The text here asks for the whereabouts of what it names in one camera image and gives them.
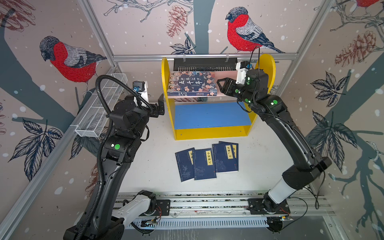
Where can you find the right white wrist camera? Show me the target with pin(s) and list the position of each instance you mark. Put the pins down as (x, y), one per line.
(242, 69)

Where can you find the black round connector underneath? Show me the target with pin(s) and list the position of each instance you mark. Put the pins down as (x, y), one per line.
(275, 225)

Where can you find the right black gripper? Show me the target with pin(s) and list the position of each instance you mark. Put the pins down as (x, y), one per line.
(231, 85)

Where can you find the aluminium mounting rail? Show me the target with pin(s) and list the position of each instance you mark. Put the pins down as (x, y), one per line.
(236, 204)

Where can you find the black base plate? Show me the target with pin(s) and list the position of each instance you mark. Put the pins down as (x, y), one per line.
(162, 208)
(258, 206)

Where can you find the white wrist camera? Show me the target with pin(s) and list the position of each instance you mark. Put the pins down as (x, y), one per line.
(141, 88)
(242, 69)

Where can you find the small green circuit board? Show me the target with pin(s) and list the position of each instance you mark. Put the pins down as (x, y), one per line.
(149, 223)

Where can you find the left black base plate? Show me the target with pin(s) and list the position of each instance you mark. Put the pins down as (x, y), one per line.
(162, 208)

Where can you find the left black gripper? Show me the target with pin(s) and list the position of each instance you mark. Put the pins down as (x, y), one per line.
(154, 111)

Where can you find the illustrated colourful cover book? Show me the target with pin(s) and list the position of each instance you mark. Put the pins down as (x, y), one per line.
(192, 83)

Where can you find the black slotted vent panel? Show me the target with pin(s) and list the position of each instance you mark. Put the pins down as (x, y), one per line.
(205, 64)

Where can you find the white wire mesh basket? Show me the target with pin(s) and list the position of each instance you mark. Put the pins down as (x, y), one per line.
(95, 118)

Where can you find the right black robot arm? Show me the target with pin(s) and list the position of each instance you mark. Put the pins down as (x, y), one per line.
(308, 163)

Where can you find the navy blue book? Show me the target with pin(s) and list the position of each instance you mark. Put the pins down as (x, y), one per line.
(216, 148)
(204, 165)
(185, 162)
(235, 156)

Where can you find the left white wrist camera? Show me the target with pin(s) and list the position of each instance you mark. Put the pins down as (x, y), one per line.
(141, 88)

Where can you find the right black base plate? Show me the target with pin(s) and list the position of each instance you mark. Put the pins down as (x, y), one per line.
(258, 206)

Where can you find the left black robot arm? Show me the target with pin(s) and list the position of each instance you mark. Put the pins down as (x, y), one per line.
(128, 122)

